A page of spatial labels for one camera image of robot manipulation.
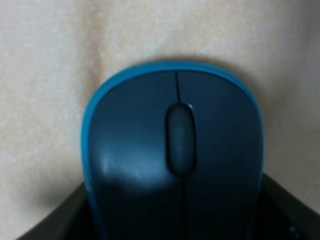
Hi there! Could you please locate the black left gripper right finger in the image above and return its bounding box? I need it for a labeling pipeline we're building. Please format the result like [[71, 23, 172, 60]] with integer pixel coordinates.
[[259, 174, 320, 240]]

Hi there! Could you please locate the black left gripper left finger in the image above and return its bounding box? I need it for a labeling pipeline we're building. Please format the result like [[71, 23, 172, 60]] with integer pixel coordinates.
[[19, 183, 92, 240]]

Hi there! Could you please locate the blue black computer mouse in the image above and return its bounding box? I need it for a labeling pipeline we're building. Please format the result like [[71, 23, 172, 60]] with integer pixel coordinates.
[[81, 61, 264, 240]]

